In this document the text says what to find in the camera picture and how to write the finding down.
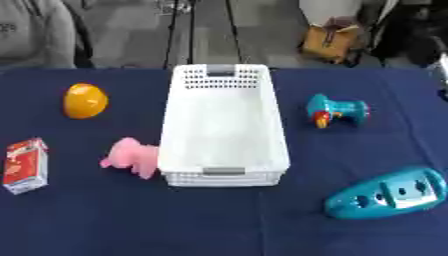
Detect white plastic basket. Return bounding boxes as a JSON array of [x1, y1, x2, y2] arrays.
[[155, 63, 293, 188]]

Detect red and white carton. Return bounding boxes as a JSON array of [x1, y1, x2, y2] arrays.
[[1, 136, 51, 196]]

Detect teal oval toy case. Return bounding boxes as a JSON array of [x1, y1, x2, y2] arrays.
[[322, 166, 448, 221]]

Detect teal toy drill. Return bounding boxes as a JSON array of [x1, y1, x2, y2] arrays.
[[304, 93, 371, 130]]

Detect black tripod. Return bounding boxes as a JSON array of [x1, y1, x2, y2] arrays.
[[161, 0, 245, 70]]

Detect pink soft toy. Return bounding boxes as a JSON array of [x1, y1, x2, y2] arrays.
[[98, 137, 161, 181]]

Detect tan bag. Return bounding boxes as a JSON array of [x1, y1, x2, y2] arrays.
[[299, 18, 364, 65]]

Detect person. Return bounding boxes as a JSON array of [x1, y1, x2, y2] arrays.
[[0, 0, 79, 70]]

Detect orange toy fruit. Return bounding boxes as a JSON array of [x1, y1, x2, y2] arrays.
[[61, 82, 111, 120]]

